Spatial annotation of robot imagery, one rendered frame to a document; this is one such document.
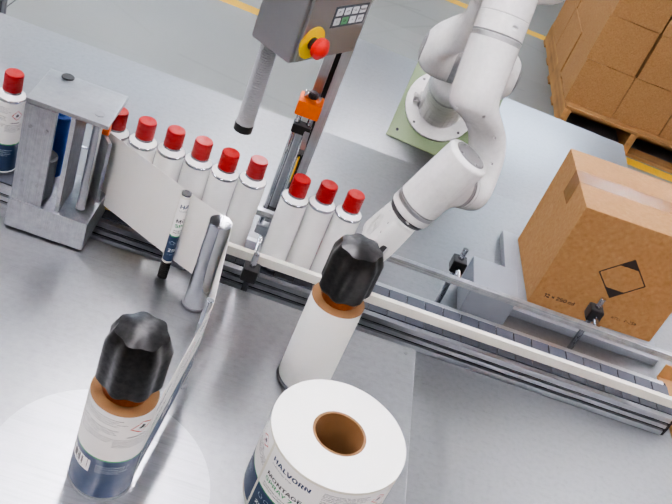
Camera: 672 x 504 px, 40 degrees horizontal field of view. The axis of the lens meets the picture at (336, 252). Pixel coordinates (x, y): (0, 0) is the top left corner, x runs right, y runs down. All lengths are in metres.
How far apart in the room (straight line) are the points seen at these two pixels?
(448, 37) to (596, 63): 2.99
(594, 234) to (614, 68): 3.10
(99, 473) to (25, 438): 0.14
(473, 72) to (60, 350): 0.81
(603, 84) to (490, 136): 3.40
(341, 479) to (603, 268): 0.95
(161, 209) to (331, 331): 0.39
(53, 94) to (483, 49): 0.71
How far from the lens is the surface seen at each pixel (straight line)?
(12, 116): 1.75
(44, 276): 1.62
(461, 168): 1.59
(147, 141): 1.69
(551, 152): 2.78
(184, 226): 1.60
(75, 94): 1.59
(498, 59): 1.61
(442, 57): 2.07
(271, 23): 1.57
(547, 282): 2.03
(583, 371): 1.87
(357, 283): 1.39
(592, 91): 5.06
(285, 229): 1.70
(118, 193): 1.69
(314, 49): 1.54
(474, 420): 1.75
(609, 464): 1.85
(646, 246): 2.01
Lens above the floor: 1.96
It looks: 35 degrees down
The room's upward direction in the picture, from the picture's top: 24 degrees clockwise
